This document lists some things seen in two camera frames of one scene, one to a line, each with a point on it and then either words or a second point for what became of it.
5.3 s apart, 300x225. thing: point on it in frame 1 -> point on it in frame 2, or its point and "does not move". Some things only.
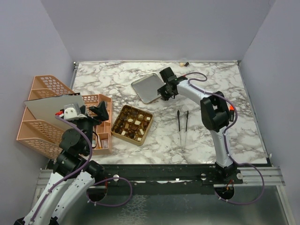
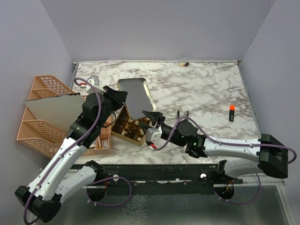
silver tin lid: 146,86 -> 138,97
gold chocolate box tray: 132,124 does not move
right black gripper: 165,97 -> 156,116
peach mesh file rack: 42,135 does not move
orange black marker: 231,113 does not move
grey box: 45,108 does not move
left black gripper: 101,112 -> 118,97
